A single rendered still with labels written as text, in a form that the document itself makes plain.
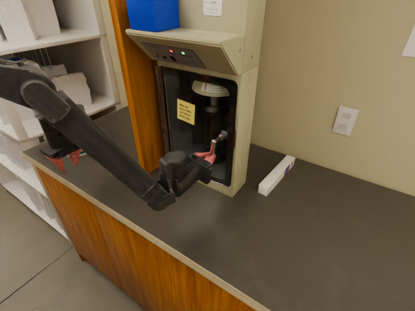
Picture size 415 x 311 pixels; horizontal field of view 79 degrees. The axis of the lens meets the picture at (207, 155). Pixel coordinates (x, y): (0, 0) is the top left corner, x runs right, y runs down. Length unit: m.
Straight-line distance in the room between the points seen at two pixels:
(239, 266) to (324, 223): 0.34
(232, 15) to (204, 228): 0.64
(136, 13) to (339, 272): 0.91
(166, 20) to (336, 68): 0.65
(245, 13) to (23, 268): 2.09
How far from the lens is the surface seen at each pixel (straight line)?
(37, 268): 2.22
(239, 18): 0.72
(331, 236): 0.95
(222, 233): 0.86
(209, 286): 0.93
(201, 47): 0.66
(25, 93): 0.47
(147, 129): 1.02
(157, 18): 0.75
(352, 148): 1.21
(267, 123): 1.26
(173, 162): 0.65
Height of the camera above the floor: 1.62
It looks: 35 degrees down
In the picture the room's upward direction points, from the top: straight up
